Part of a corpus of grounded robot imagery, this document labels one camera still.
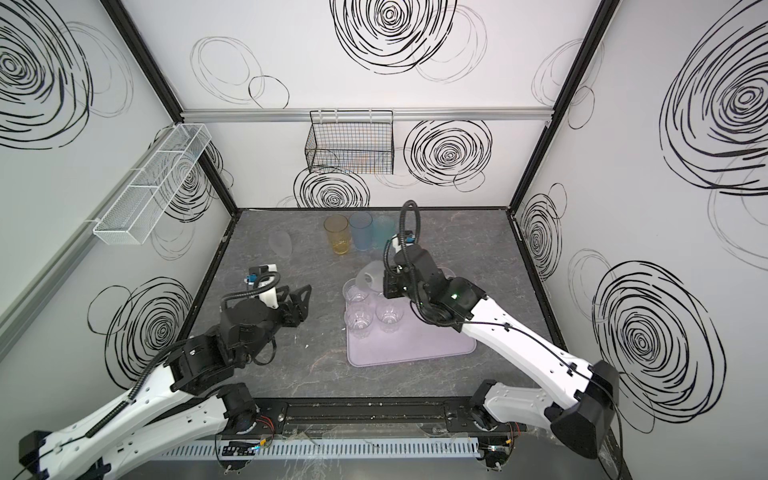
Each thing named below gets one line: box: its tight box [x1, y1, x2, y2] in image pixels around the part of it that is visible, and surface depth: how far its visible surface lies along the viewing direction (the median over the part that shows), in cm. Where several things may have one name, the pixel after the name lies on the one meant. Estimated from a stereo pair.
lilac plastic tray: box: [345, 295, 477, 368], surface depth 88 cm
